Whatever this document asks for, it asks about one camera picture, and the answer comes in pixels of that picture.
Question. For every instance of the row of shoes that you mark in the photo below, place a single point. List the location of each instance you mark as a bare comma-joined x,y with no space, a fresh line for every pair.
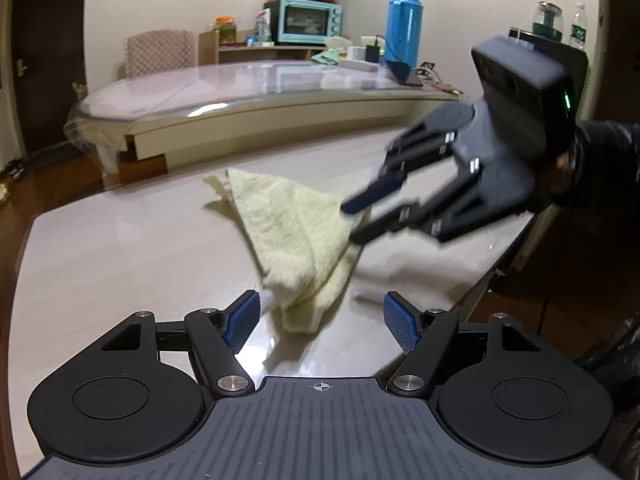
10,175

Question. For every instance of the dark wooden door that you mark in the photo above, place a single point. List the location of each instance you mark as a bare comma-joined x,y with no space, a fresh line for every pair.
50,60

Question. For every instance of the glass-topped dining table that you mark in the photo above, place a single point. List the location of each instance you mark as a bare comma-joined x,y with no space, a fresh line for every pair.
240,90

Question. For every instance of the dark phone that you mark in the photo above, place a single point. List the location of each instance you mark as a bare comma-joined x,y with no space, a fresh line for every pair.
402,72

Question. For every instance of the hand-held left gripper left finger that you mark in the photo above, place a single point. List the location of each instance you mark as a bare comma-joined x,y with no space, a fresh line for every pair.
242,322

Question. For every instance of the clear water bottle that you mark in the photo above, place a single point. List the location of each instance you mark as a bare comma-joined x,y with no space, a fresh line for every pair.
577,27

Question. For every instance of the green jar with orange lid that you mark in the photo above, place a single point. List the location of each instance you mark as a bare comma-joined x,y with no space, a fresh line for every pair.
225,31

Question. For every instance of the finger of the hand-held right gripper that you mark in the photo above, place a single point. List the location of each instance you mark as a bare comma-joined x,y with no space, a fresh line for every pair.
370,196
380,229

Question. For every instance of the black charger plug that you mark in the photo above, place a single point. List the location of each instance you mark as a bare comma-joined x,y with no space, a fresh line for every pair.
372,54

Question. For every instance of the quilted pink chair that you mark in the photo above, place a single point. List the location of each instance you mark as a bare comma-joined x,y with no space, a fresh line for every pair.
160,52

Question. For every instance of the person's right hand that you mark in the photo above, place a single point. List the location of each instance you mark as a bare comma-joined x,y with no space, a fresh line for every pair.
564,172

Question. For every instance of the green cloth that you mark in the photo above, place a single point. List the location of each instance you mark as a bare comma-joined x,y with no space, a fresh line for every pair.
326,56

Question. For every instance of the white power strip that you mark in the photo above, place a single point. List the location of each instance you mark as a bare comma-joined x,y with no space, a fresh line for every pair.
357,65

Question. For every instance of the black appliance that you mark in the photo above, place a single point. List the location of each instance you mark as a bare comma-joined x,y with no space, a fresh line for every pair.
581,80

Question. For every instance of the wooden side shelf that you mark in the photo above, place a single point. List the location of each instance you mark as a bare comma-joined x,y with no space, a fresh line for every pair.
207,45

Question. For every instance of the cream fluffy towel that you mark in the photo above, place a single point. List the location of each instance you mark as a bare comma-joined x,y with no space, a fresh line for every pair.
295,220

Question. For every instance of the glass jar with green base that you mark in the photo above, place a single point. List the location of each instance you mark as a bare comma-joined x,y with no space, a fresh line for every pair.
547,20

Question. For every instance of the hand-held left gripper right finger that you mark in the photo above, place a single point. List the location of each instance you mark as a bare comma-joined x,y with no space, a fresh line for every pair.
402,322

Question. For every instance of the teal toaster oven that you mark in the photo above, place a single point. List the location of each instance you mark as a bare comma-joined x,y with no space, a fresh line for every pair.
305,21

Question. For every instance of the red and white carton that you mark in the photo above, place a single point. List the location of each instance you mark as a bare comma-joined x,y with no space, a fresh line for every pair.
262,25

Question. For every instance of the white adapter plug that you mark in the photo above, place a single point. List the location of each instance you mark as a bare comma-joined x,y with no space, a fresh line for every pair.
356,53

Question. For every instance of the blue thermos flask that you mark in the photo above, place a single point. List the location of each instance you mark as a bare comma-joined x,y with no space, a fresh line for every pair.
402,30

